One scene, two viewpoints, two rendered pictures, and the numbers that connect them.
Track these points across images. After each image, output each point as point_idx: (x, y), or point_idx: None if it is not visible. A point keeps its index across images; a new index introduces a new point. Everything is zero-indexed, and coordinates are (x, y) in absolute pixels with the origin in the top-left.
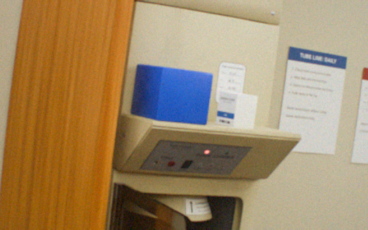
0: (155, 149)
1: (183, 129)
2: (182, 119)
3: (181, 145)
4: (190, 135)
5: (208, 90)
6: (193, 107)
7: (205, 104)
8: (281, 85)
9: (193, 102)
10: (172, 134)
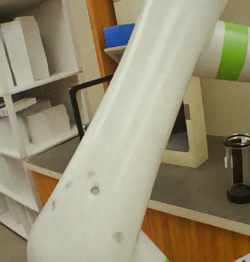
0: (117, 58)
1: (114, 49)
2: (114, 46)
3: (122, 54)
4: (119, 51)
5: (119, 32)
6: (116, 40)
7: (120, 37)
8: None
9: (116, 38)
10: (114, 52)
